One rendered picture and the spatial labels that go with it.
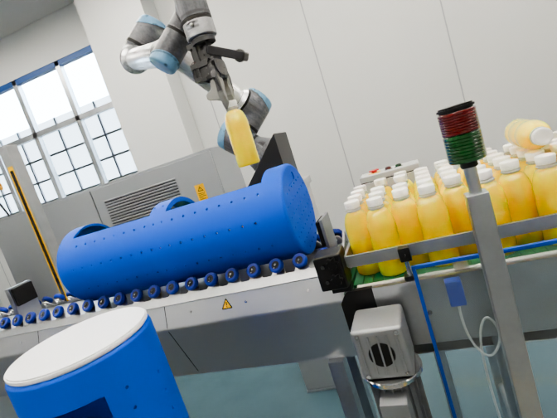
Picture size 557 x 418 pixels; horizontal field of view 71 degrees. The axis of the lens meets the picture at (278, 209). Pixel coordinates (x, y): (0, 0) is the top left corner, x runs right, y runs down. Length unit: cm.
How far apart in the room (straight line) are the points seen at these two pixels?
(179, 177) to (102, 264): 167
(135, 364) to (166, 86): 347
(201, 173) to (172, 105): 129
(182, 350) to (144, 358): 58
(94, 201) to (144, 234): 216
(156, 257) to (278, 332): 44
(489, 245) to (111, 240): 109
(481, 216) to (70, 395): 79
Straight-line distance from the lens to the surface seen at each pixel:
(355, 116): 394
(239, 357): 138
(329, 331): 121
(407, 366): 93
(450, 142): 75
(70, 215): 360
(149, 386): 88
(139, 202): 320
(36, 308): 202
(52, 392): 85
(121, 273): 140
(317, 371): 225
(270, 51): 410
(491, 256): 81
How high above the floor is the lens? 128
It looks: 8 degrees down
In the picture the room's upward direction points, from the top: 18 degrees counter-clockwise
